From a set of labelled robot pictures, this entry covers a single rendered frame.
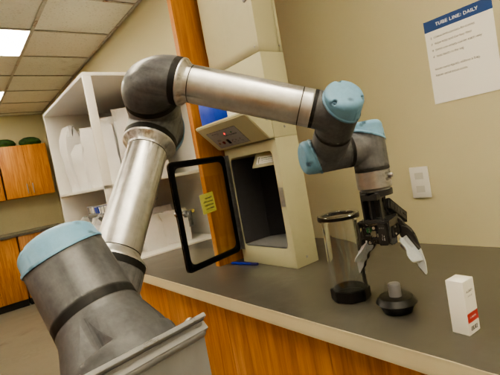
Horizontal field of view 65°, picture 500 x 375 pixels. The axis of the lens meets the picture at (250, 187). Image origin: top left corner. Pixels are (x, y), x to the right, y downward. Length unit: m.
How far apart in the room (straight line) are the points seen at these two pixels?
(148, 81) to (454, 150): 1.05
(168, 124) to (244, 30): 0.71
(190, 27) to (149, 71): 0.97
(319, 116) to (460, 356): 0.49
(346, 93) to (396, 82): 0.85
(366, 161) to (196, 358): 0.55
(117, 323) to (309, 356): 0.69
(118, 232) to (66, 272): 0.20
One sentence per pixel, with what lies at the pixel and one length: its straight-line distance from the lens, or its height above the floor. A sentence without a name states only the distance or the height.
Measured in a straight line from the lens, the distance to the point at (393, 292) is 0.99.
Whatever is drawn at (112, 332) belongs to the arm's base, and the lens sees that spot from 0.51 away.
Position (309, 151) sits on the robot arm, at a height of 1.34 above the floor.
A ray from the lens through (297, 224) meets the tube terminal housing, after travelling 1.42.
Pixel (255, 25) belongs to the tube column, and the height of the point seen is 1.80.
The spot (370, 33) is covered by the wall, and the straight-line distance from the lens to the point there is 1.66.
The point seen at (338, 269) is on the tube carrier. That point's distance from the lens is 1.05.
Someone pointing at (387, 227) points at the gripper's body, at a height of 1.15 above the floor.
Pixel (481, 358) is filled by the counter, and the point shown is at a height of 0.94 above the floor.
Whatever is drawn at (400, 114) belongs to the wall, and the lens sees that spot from 1.58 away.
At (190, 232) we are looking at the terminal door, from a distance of 1.44.
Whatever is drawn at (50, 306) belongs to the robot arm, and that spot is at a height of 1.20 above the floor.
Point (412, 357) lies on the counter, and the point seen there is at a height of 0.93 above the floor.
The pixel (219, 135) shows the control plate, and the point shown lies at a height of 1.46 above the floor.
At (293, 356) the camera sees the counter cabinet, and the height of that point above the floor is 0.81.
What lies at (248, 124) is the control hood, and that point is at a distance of 1.35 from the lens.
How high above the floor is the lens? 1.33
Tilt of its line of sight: 3 degrees down
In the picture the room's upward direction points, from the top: 10 degrees counter-clockwise
